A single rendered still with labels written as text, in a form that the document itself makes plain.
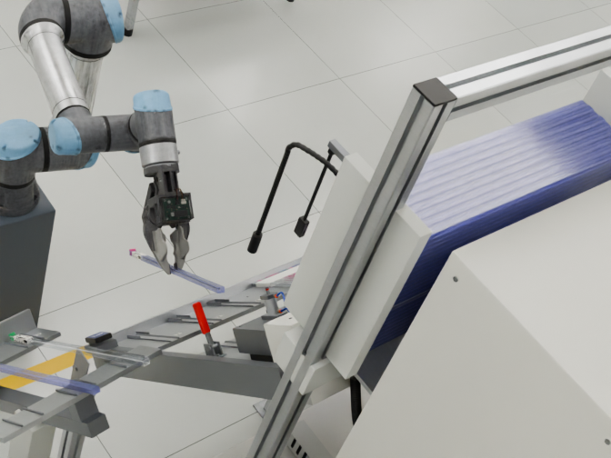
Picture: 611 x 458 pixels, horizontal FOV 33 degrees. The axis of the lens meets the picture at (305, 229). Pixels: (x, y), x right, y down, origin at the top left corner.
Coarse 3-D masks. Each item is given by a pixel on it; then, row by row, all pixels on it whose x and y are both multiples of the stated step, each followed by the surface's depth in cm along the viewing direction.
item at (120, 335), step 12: (288, 264) 260; (264, 276) 256; (228, 288) 249; (240, 288) 251; (204, 300) 245; (168, 312) 239; (180, 312) 241; (144, 324) 235; (156, 324) 237; (120, 336) 232
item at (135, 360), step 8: (40, 344) 214; (48, 344) 211; (56, 344) 209; (64, 344) 207; (72, 344) 206; (72, 352) 205; (80, 352) 202; (88, 352) 200; (96, 352) 198; (104, 352) 197; (112, 352) 195; (112, 360) 194; (120, 360) 192; (128, 360) 190; (136, 360) 188; (144, 360) 187
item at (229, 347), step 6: (228, 342) 203; (234, 342) 202; (222, 348) 200; (228, 348) 199; (234, 348) 197; (204, 354) 199; (228, 354) 194; (234, 354) 193; (240, 354) 191; (246, 354) 190
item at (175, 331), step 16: (256, 288) 250; (272, 288) 245; (288, 288) 240; (208, 304) 245; (224, 304) 240; (240, 304) 236; (256, 304) 232; (176, 320) 236; (192, 320) 234; (208, 320) 229; (224, 320) 226; (128, 336) 232; (144, 336) 230; (160, 336) 225; (176, 336) 220; (192, 336) 221
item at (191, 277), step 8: (144, 256) 220; (152, 264) 216; (176, 272) 203; (184, 272) 201; (192, 280) 196; (200, 280) 192; (208, 280) 192; (208, 288) 188; (216, 288) 185; (224, 288) 185
